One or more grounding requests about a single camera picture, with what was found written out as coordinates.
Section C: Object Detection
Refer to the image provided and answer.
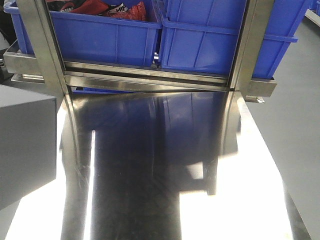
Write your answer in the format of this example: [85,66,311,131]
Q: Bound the gray rectangular base block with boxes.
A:
[0,85,57,209]

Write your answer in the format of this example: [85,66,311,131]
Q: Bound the blue plastic bin right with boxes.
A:
[155,0,310,79]

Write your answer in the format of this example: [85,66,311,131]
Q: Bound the blue bin with red items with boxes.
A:
[4,0,162,67]

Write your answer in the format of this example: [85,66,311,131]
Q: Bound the red packaged items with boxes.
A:
[45,0,147,21]

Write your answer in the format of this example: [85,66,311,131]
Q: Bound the stainless steel rack frame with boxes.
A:
[4,0,276,103]

